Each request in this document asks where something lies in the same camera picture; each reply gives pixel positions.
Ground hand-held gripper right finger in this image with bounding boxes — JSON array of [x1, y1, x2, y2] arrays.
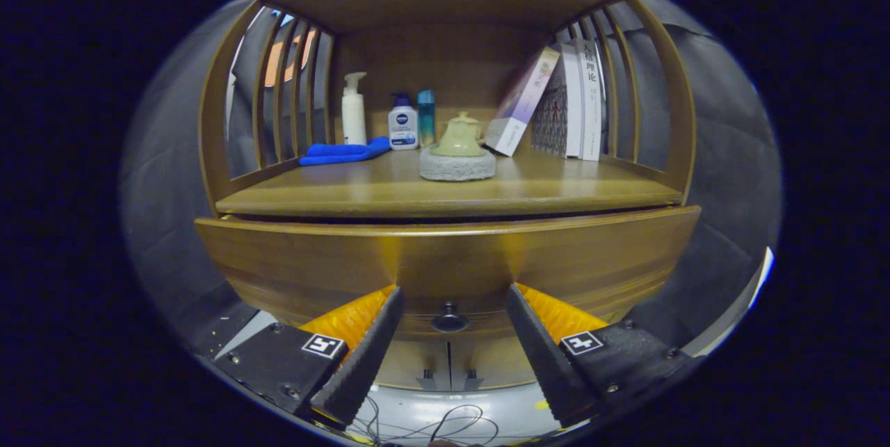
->
[[505, 283, 696, 428]]

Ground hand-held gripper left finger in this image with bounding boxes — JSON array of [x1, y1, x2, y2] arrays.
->
[[214, 285, 405, 430]]

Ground wooden drawer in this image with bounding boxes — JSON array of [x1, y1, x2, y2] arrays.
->
[[195, 205, 702, 336]]

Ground grey round pad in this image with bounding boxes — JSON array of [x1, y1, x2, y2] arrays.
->
[[419, 147, 497, 182]]

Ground wooden countertop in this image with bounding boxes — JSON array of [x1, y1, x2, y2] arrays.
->
[[214, 148, 683, 218]]

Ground blue folded cloth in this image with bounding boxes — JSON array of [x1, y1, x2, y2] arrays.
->
[[299, 136, 392, 167]]

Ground white appliance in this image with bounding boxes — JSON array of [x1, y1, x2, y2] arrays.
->
[[685, 247, 775, 357]]

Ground beige lidded tea bowl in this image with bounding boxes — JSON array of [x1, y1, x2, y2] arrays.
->
[[430, 111, 487, 158]]

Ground white bottle blue cap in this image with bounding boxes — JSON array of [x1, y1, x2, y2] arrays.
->
[[388, 92, 419, 151]]

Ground patterned dark book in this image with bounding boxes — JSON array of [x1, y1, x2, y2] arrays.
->
[[531, 72, 569, 158]]

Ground white pump bottle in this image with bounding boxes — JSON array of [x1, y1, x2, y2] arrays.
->
[[341, 72, 368, 147]]

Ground clear blue bottle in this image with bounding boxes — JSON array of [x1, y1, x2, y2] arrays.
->
[[417, 90, 436, 149]]

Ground white book black lettering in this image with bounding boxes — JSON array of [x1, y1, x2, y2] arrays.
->
[[578, 38, 604, 161]]

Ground purple book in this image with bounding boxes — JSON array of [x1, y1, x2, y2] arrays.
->
[[484, 47, 561, 157]]

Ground black cables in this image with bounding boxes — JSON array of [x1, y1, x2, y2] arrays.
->
[[348, 395, 501, 446]]

